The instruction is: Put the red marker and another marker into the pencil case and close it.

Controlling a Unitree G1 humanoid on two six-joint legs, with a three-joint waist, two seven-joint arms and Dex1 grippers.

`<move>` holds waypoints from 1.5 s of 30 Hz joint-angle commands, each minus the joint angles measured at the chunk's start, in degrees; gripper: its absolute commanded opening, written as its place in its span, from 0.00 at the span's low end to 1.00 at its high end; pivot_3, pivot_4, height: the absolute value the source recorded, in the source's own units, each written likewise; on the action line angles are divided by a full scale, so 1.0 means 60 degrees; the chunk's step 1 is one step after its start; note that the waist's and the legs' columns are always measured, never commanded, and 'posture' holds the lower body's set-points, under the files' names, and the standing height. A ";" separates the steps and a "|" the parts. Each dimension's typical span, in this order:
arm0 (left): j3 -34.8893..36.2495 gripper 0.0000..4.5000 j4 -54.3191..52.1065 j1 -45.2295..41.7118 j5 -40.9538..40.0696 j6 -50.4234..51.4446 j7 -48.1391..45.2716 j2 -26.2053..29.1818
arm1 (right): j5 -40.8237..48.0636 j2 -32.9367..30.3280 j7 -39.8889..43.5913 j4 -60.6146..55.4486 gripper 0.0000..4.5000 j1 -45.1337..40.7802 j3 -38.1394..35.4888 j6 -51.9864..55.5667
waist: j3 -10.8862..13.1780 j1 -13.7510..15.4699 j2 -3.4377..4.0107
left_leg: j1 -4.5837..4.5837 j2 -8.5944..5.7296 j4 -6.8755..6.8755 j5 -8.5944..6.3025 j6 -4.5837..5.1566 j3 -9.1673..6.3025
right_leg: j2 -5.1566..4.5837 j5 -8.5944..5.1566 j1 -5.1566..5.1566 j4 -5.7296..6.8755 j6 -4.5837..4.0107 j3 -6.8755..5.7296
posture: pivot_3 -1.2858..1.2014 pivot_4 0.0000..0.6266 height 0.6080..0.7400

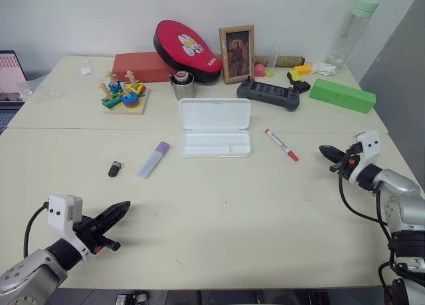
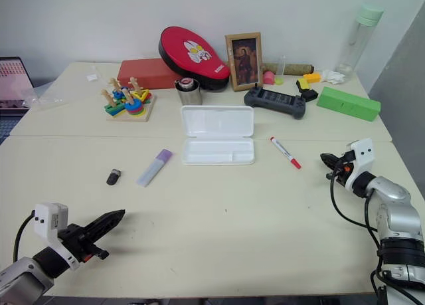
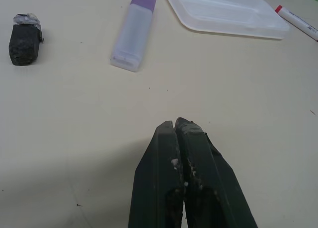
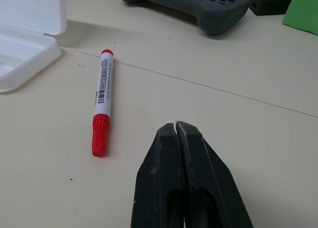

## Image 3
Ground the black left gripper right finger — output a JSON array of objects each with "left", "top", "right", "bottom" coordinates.
[{"left": 174, "top": 117, "right": 259, "bottom": 228}]

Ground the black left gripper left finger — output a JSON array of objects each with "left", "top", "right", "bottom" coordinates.
[{"left": 128, "top": 120, "right": 185, "bottom": 228}]

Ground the translucent lead case purple cap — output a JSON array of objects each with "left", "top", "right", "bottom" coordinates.
[{"left": 110, "top": 0, "right": 157, "bottom": 73}]

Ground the white marker with red cap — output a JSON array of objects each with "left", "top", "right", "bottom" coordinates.
[{"left": 274, "top": 4, "right": 318, "bottom": 43}]

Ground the black eraser with grey wrap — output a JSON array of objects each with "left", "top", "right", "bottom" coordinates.
[{"left": 8, "top": 13, "right": 45, "bottom": 66}]

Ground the white plastic case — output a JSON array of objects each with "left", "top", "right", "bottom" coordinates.
[{"left": 164, "top": 0, "right": 291, "bottom": 40}]

